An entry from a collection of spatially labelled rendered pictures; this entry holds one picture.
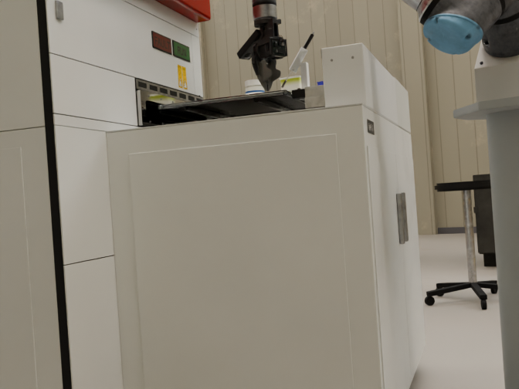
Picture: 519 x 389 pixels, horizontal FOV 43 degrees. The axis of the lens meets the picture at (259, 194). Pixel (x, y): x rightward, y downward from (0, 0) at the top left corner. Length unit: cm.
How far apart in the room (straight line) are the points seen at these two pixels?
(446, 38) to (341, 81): 25
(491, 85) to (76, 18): 99
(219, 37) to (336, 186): 933
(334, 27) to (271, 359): 824
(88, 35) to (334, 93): 60
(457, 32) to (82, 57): 84
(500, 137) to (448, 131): 700
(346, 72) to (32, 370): 95
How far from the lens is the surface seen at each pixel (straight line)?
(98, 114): 164
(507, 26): 170
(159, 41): 198
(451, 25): 154
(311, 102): 171
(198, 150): 154
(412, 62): 884
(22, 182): 154
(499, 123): 170
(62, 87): 154
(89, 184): 158
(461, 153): 862
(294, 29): 989
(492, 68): 172
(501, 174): 169
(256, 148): 149
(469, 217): 370
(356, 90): 151
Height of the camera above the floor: 64
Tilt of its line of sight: level
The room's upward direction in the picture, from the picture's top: 4 degrees counter-clockwise
